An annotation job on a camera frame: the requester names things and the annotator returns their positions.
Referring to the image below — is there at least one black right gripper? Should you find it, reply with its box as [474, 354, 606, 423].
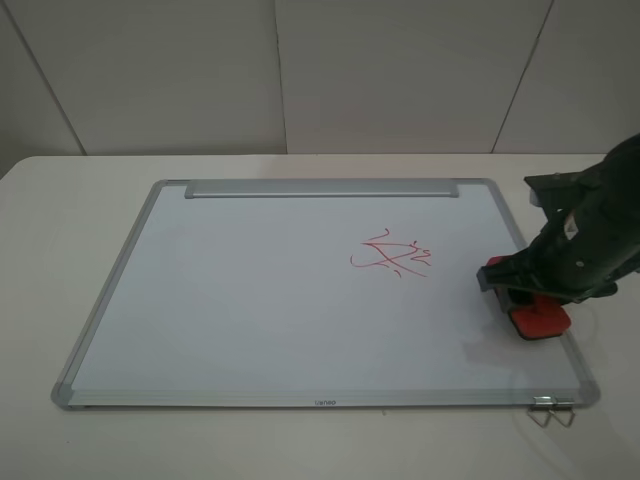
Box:
[477, 135, 639, 315]

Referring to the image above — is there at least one red whiteboard eraser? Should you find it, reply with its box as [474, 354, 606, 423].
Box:
[477, 256, 571, 341]

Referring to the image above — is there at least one white framed whiteboard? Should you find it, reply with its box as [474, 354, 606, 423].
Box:
[51, 179, 600, 409]

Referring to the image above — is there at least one silver binder clip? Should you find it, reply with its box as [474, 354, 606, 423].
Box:
[527, 396, 576, 428]

